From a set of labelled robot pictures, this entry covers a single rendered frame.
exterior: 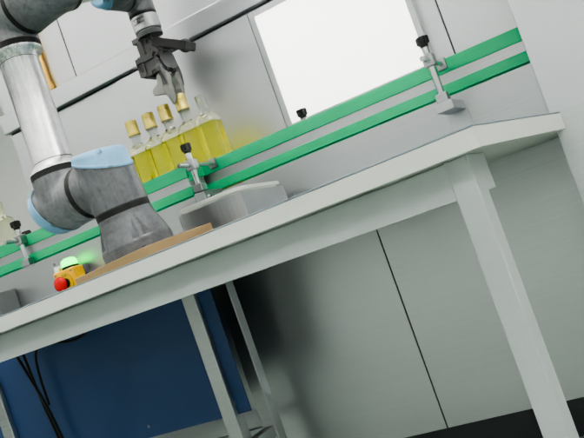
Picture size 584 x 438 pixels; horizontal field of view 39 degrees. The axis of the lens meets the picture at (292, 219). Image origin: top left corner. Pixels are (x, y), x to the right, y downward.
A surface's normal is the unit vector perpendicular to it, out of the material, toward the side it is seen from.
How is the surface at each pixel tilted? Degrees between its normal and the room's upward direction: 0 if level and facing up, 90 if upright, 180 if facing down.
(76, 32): 90
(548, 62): 90
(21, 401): 90
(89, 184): 94
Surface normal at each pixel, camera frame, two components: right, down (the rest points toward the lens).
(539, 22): -0.41, 0.11
